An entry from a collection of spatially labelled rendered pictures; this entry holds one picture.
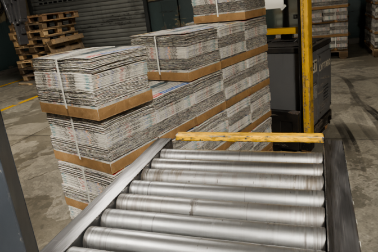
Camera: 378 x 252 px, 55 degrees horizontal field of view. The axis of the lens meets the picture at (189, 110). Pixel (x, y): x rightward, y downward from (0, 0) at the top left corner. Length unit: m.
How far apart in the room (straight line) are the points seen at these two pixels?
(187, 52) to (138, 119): 0.44
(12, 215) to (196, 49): 1.07
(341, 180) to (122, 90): 0.86
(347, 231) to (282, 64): 2.32
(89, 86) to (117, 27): 8.06
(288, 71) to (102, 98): 1.87
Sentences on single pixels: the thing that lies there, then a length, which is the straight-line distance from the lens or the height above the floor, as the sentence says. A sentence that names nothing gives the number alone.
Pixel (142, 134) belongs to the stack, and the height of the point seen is 0.70.
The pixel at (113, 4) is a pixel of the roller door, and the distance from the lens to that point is 9.36.
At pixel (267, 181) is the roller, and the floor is 0.79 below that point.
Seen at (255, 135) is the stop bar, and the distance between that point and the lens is 1.06.
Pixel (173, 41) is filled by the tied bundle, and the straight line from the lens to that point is 1.79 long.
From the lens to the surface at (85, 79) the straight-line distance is 1.34.
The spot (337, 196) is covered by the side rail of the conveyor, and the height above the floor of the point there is 0.80.
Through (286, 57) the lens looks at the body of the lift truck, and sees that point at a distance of 2.92.
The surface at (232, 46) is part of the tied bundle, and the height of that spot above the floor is 0.94.
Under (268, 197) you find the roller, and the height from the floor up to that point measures 0.79.
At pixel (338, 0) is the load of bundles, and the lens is 6.56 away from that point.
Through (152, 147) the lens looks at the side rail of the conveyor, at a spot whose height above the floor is 0.80.
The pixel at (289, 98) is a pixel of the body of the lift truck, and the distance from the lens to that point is 2.98.
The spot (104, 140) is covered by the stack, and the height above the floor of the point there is 0.75.
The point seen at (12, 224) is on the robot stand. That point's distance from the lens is 1.36.
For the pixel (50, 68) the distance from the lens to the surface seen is 1.51.
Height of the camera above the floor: 1.21
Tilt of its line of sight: 16 degrees down
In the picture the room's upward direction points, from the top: 7 degrees counter-clockwise
